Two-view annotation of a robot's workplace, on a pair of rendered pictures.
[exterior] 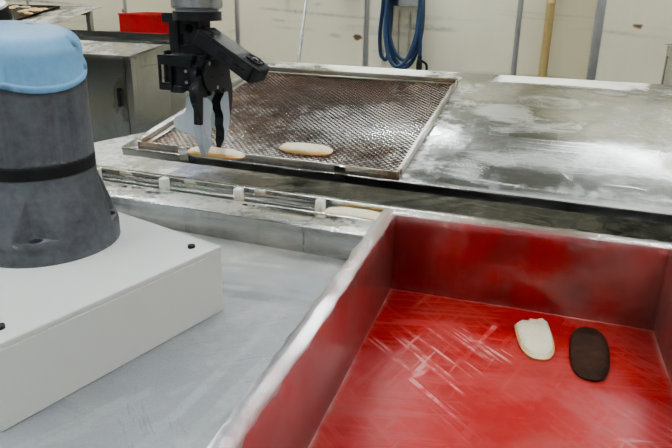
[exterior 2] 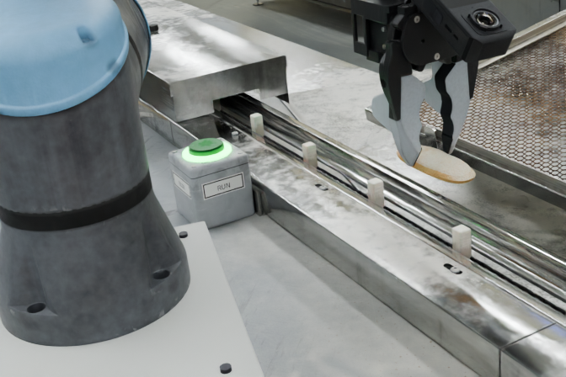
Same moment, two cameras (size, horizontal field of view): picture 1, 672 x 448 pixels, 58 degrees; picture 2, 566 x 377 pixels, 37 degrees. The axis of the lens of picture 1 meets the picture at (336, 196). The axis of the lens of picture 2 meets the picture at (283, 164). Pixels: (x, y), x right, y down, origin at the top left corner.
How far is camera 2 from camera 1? 0.37 m
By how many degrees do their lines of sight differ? 41
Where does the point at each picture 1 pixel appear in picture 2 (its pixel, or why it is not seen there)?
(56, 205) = (57, 267)
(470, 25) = not seen: outside the picture
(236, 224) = (413, 303)
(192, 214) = (364, 263)
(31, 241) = (35, 305)
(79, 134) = (93, 169)
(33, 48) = (14, 53)
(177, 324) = not seen: outside the picture
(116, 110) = not seen: outside the picture
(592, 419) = not seen: outside the picture
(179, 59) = (374, 9)
